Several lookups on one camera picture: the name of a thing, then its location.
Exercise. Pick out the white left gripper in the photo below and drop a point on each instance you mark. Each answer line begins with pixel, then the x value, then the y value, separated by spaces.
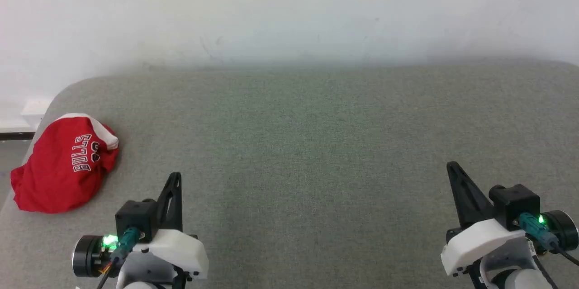
pixel 181 250

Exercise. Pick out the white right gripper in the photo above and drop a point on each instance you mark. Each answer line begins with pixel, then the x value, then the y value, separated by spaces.
pixel 475 241

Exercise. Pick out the red shorts with white trim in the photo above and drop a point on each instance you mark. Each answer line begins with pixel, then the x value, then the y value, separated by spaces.
pixel 59 176

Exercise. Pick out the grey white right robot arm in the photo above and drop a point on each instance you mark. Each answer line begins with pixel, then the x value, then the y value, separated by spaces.
pixel 511 271

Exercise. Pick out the grey fabric sofa cushion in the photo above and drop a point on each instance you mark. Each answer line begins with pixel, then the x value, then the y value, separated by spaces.
pixel 316 167

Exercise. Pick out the black floor strip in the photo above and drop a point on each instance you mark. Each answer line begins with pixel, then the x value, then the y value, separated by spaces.
pixel 16 135

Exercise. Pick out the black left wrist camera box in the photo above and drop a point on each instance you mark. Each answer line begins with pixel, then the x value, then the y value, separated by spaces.
pixel 135 216

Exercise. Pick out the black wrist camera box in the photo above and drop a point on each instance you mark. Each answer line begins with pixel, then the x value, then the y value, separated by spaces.
pixel 515 203
pixel 135 216

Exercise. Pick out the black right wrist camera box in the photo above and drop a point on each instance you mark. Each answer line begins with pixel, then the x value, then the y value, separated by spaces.
pixel 515 203

